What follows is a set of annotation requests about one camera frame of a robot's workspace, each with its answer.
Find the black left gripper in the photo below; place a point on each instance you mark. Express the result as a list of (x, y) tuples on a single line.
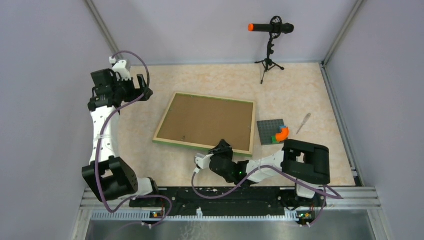
[(135, 92)]

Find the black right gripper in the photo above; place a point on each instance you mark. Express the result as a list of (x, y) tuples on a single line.
[(229, 152)]

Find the green wooden picture frame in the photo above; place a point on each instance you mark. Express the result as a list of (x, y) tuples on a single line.
[(203, 121)]

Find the clear handled screwdriver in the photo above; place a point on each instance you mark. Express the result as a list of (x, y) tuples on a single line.
[(305, 120)]

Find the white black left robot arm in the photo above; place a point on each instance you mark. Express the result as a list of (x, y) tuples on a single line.
[(107, 174)]

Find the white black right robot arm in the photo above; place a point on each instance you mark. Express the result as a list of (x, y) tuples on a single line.
[(306, 164)]

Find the grey studded baseplate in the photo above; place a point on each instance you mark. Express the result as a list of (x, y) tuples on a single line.
[(267, 129)]

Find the green small brick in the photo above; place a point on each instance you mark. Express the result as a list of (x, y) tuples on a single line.
[(274, 140)]

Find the orange curved brick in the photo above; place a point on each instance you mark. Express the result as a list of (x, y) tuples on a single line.
[(283, 134)]

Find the black tripod stand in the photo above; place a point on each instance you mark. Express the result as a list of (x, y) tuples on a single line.
[(268, 63)]

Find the black microphone orange tip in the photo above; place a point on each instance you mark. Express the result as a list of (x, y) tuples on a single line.
[(274, 28)]

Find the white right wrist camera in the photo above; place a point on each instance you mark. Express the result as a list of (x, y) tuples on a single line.
[(202, 162)]

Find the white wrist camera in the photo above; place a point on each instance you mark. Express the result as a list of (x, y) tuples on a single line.
[(121, 68), (202, 162)]

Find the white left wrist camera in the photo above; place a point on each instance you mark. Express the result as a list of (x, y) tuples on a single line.
[(121, 68)]

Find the brown frame backing board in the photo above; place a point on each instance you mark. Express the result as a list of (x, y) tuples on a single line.
[(205, 121)]

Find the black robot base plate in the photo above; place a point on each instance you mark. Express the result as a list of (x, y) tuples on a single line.
[(243, 202)]

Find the white cable duct strip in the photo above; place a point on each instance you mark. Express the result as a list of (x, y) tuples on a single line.
[(147, 216)]

